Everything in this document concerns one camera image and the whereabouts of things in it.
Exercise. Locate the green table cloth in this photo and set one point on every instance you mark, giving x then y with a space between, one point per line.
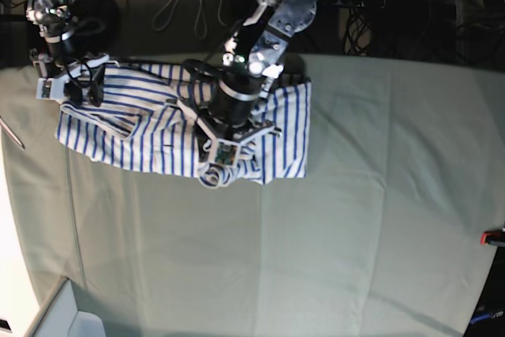
381 238

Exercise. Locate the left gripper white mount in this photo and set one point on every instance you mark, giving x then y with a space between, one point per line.
223 125

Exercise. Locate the red clamp at right edge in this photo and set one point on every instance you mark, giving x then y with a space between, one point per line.
494 238

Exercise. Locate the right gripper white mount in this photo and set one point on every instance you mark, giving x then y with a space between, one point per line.
75 79

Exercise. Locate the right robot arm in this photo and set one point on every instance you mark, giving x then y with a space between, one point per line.
57 26

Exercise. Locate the white bin at corner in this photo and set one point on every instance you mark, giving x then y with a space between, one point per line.
60 316

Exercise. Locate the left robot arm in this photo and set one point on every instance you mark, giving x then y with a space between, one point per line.
253 54

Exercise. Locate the blue white striped t-shirt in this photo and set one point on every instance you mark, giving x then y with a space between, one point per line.
136 129

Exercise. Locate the black round bag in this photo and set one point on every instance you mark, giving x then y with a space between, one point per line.
98 25

